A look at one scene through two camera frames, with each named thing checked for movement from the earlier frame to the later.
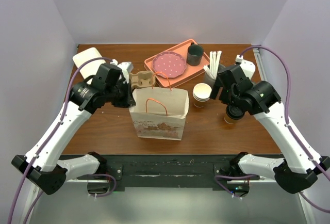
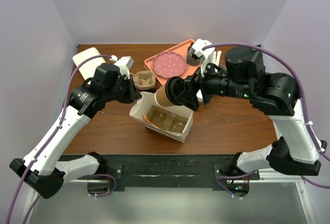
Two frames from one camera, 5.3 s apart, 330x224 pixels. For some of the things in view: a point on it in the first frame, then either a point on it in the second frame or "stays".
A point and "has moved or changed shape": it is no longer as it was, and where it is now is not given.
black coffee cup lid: x=235 y=111 -> x=174 y=87
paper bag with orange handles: x=159 y=113 has moved or changed shape
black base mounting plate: x=165 y=171 stays
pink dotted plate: x=169 y=64 stays
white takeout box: x=90 y=69 stays
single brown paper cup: x=230 y=120 -> x=161 y=98
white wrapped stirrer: x=216 y=58 stays
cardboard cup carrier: x=142 y=79 stays
